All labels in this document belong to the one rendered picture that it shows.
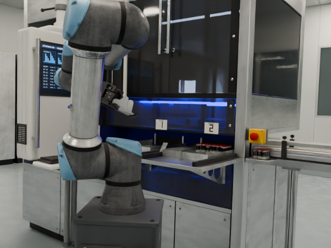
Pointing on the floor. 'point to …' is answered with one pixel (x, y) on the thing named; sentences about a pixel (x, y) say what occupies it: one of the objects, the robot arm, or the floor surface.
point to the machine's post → (243, 122)
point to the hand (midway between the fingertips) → (130, 115)
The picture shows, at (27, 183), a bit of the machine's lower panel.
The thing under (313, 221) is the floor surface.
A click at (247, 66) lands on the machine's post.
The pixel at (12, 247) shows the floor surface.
